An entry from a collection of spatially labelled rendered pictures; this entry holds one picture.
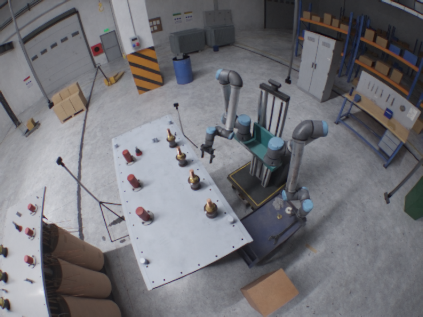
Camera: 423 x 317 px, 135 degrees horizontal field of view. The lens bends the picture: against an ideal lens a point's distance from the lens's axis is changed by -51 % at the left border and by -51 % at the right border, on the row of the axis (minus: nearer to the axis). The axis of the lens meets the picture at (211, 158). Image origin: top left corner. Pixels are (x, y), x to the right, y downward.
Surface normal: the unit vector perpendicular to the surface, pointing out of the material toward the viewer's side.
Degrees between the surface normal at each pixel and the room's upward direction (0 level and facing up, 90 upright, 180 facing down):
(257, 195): 0
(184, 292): 0
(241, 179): 0
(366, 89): 90
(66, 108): 90
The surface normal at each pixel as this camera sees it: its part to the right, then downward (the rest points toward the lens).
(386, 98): -0.88, 0.40
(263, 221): -0.08, -0.65
